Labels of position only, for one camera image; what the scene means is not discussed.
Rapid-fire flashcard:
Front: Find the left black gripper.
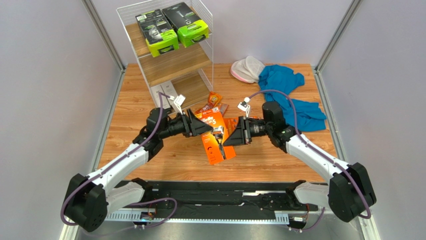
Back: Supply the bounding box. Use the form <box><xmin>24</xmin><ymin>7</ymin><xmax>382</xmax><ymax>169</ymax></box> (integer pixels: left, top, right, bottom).
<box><xmin>159</xmin><ymin>108</ymin><xmax>213</xmax><ymax>140</ymax></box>

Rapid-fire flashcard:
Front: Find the orange Gillette Fusion razor box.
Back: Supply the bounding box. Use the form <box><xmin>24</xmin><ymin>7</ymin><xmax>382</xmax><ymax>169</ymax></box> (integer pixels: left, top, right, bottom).
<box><xmin>196</xmin><ymin>107</ymin><xmax>236</xmax><ymax>165</ymax></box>

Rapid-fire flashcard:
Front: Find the black green razor box large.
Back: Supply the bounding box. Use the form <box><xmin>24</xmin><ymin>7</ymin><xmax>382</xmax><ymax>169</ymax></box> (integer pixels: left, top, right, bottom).
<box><xmin>135</xmin><ymin>9</ymin><xmax>180</xmax><ymax>58</ymax></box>

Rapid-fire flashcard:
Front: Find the black green razor box small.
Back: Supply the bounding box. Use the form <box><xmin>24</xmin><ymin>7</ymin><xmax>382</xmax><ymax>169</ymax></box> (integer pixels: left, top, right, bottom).
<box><xmin>162</xmin><ymin>2</ymin><xmax>209</xmax><ymax>48</ymax></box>

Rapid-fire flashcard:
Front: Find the orange razor cartridge pack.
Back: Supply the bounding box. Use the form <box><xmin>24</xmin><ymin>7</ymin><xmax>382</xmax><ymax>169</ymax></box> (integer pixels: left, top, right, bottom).
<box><xmin>224</xmin><ymin>116</ymin><xmax>264</xmax><ymax>138</ymax></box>

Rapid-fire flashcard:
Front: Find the orange clear razor blister pack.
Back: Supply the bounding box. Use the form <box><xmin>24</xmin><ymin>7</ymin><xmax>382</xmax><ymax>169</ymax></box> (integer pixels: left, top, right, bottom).
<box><xmin>216</xmin><ymin>102</ymin><xmax>229</xmax><ymax>116</ymax></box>

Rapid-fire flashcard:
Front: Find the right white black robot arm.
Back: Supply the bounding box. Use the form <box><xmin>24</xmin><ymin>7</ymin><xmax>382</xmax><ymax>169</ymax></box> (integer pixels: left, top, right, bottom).
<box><xmin>222</xmin><ymin>101</ymin><xmax>377</xmax><ymax>223</ymax></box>

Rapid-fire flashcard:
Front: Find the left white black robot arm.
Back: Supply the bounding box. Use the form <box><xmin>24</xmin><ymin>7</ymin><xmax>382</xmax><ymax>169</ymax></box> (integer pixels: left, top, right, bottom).
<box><xmin>60</xmin><ymin>107</ymin><xmax>213</xmax><ymax>232</ymax></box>

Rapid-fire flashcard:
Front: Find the orange disposable razor pack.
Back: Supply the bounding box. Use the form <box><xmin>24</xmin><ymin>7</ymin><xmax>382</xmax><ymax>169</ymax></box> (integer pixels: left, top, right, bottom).
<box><xmin>194</xmin><ymin>91</ymin><xmax>223</xmax><ymax>114</ymax></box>

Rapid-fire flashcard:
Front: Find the right white grey cosmetic box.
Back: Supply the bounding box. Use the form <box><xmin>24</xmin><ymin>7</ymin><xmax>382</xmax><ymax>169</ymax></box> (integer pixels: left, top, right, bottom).
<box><xmin>160</xmin><ymin>80</ymin><xmax>178</xmax><ymax>97</ymax></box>

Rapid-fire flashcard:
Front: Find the white grey cosmetic box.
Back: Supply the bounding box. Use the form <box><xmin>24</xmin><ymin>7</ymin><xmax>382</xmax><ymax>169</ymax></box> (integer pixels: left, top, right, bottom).
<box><xmin>160</xmin><ymin>80</ymin><xmax>178</xmax><ymax>97</ymax></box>
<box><xmin>150</xmin><ymin>84</ymin><xmax>169</xmax><ymax>109</ymax></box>

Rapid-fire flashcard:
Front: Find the left white grey cosmetic box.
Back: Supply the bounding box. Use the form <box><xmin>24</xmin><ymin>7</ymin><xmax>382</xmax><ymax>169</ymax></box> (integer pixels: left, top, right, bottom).
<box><xmin>150</xmin><ymin>84</ymin><xmax>169</xmax><ymax>109</ymax></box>

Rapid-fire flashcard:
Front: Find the white pink mesh laundry bag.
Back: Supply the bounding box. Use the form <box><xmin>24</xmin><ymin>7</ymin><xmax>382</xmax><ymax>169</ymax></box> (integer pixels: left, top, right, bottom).
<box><xmin>230</xmin><ymin>56</ymin><xmax>266</xmax><ymax>84</ymax></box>

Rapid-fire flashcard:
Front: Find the blue cloth garment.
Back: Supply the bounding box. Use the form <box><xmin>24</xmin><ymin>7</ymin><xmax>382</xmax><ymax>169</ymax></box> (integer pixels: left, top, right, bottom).
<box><xmin>258</xmin><ymin>65</ymin><xmax>327</xmax><ymax>132</ymax></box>

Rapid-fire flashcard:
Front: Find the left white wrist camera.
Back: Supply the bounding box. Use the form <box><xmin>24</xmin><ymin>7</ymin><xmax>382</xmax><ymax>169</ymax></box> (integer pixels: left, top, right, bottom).
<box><xmin>168</xmin><ymin>94</ymin><xmax>186</xmax><ymax>115</ymax></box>

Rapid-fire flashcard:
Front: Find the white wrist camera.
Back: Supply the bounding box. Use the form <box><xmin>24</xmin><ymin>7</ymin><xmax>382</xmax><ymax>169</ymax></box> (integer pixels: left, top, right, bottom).
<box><xmin>168</xmin><ymin>94</ymin><xmax>186</xmax><ymax>115</ymax></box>
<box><xmin>237</xmin><ymin>97</ymin><xmax>251</xmax><ymax>118</ymax></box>

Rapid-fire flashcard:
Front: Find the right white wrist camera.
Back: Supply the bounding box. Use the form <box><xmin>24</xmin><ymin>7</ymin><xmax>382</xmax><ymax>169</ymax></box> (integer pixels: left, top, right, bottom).
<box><xmin>237</xmin><ymin>97</ymin><xmax>251</xmax><ymax>118</ymax></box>

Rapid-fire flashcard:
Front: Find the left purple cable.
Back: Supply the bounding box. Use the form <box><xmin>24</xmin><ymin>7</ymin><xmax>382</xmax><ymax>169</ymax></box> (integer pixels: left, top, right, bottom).
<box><xmin>59</xmin><ymin>91</ymin><xmax>178</xmax><ymax>231</ymax></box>

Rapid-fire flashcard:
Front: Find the white wire wooden shelf unit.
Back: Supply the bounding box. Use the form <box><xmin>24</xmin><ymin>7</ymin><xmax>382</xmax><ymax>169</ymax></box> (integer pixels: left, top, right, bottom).
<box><xmin>116</xmin><ymin>0</ymin><xmax>214</xmax><ymax>108</ymax></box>

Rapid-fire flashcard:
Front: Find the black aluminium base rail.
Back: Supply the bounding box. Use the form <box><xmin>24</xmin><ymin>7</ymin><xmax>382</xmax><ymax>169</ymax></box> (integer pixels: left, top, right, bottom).
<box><xmin>69</xmin><ymin>179</ymin><xmax>374</xmax><ymax>231</ymax></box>

